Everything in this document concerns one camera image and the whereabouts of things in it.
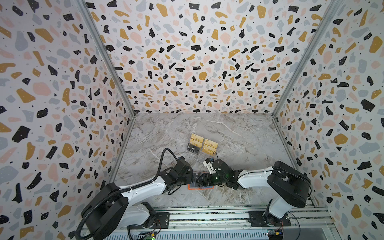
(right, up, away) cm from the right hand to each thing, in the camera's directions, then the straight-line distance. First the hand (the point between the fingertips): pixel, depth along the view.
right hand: (197, 180), depth 82 cm
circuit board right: (+37, -22, -11) cm, 45 cm away
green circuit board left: (-21, -22, -12) cm, 33 cm away
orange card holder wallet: (-2, -3, +1) cm, 4 cm away
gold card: (-1, +23, +13) cm, 26 cm away
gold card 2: (-1, +19, +13) cm, 23 cm away
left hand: (-1, +2, +2) cm, 3 cm away
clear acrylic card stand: (+2, +15, +12) cm, 20 cm away
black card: (-3, +16, +13) cm, 21 cm away
